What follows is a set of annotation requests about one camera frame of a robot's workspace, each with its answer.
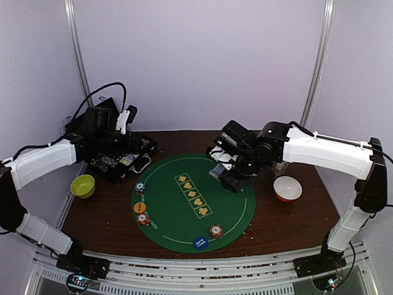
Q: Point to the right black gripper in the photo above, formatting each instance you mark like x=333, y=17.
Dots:
x=231, y=179

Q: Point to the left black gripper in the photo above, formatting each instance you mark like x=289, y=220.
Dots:
x=136, y=142

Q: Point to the grey card deck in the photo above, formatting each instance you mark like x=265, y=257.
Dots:
x=217, y=171

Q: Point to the teal white chip stack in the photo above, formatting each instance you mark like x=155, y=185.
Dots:
x=140, y=188

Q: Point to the red poker chip stack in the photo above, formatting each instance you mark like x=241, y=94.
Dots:
x=216, y=231

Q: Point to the orange big blind button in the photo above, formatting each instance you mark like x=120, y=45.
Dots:
x=139, y=207

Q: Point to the blue small blind button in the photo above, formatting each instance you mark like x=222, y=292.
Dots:
x=200, y=243

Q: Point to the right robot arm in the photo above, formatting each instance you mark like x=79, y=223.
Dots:
x=241, y=153

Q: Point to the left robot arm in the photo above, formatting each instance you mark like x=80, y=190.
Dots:
x=41, y=167

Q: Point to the blue Texas Hold'em card deck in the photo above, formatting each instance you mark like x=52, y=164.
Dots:
x=128, y=159

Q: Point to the black poker chip case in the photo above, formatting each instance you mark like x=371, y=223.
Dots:
x=109, y=153

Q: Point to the cream mug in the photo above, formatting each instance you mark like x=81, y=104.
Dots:
x=281, y=167

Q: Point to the white orange bowl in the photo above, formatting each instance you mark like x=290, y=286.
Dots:
x=287, y=189

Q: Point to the round green poker mat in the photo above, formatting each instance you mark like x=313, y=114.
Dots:
x=183, y=202

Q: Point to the lime green bowl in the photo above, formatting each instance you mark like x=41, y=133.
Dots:
x=83, y=186

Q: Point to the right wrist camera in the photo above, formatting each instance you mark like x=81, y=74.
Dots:
x=218, y=155

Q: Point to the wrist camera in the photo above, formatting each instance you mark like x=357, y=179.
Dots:
x=126, y=117
x=218, y=155

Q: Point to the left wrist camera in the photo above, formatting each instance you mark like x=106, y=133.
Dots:
x=126, y=117

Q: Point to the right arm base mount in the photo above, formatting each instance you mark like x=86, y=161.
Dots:
x=323, y=262

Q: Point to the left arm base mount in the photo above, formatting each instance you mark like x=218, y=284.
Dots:
x=89, y=266

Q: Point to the front aluminium rail frame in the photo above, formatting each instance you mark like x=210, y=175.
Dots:
x=263, y=274

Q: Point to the right aluminium frame post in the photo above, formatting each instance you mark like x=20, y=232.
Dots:
x=322, y=49

